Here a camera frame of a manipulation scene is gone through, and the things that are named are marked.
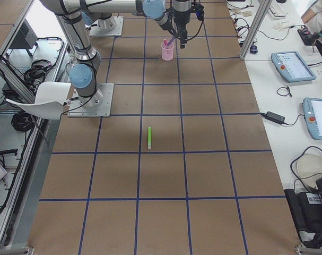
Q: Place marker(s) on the green highlighter pen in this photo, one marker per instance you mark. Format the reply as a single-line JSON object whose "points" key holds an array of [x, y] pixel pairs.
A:
{"points": [[149, 137]]}

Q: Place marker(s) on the aluminium frame post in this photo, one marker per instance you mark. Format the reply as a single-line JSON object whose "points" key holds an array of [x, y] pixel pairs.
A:
{"points": [[254, 27]]}

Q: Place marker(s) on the teach pendant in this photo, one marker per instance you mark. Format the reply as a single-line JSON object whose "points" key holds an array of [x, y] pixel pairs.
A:
{"points": [[292, 67], [312, 109]]}

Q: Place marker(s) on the person in white shirt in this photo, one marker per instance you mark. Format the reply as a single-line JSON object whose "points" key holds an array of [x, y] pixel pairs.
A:
{"points": [[312, 18]]}

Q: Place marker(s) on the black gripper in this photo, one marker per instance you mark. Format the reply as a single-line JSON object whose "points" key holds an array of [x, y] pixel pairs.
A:
{"points": [[180, 19]]}

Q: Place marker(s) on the black device on table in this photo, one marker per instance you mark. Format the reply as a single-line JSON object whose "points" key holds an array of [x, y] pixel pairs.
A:
{"points": [[306, 210]]}

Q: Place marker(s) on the upper teach pendant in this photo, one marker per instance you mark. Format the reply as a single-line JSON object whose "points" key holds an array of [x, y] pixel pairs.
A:
{"points": [[292, 67]]}

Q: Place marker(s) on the lower teach pendant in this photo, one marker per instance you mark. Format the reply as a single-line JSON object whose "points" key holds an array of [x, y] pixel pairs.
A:
{"points": [[312, 109]]}

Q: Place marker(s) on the black power brick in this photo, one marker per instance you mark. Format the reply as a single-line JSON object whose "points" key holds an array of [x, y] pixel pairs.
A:
{"points": [[273, 117]]}

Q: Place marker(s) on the pink mesh cup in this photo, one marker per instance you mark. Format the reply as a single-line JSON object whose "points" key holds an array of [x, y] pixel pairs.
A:
{"points": [[167, 51]]}

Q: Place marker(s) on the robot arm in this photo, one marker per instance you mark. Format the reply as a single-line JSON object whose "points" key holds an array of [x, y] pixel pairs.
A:
{"points": [[173, 19], [84, 75]]}

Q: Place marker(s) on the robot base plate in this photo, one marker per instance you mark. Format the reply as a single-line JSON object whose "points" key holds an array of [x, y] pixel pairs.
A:
{"points": [[110, 27], [99, 104]]}

